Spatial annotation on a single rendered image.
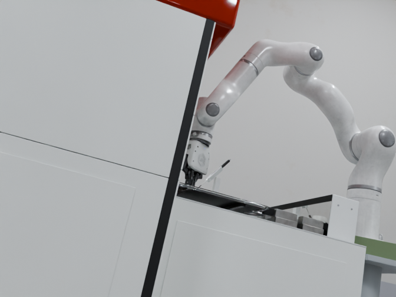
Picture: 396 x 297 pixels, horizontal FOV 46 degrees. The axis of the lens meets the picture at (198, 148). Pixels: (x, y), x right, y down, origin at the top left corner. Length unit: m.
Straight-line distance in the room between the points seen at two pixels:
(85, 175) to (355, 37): 3.24
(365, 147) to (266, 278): 0.69
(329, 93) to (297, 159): 1.68
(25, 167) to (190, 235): 0.46
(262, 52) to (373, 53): 2.32
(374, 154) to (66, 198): 1.14
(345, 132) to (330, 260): 0.63
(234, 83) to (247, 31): 2.04
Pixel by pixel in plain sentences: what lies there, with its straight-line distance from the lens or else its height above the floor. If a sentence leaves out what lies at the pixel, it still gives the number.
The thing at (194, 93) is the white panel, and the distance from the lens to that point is 1.08.
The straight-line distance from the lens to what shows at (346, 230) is 1.50.
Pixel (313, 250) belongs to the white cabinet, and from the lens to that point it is 1.37.
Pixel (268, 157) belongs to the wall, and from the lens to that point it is 3.37.
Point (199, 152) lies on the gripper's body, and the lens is 1.57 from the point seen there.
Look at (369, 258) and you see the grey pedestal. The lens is 1.62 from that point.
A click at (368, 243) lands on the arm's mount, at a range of 1.65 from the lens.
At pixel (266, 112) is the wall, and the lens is 3.47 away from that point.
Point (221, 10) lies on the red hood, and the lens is 1.19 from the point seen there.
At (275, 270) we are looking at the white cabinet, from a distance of 1.31.
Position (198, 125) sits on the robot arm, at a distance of 1.59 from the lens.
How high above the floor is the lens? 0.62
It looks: 16 degrees up
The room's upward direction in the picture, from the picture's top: 13 degrees clockwise
